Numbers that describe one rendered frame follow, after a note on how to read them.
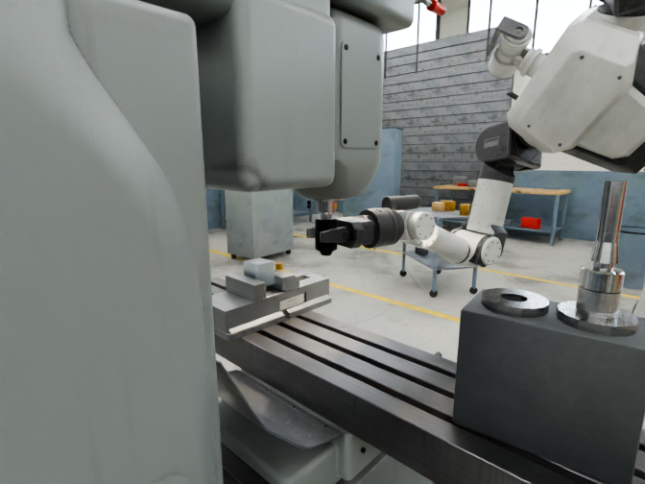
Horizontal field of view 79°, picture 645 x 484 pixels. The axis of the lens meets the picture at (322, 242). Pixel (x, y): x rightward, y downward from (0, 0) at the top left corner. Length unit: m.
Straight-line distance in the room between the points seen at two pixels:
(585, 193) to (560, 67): 7.26
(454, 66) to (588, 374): 8.61
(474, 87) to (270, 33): 8.29
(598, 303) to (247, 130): 0.50
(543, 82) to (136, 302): 0.89
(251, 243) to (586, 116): 4.68
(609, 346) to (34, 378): 0.59
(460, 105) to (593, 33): 7.91
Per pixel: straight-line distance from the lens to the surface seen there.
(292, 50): 0.60
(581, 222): 8.26
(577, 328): 0.61
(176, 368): 0.44
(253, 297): 0.95
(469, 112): 8.76
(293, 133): 0.58
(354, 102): 0.72
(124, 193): 0.38
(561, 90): 1.00
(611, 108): 1.01
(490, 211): 1.14
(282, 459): 0.78
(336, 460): 0.82
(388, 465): 0.99
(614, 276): 0.61
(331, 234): 0.79
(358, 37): 0.76
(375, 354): 0.86
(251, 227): 5.27
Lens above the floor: 1.38
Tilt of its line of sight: 12 degrees down
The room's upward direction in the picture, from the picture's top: straight up
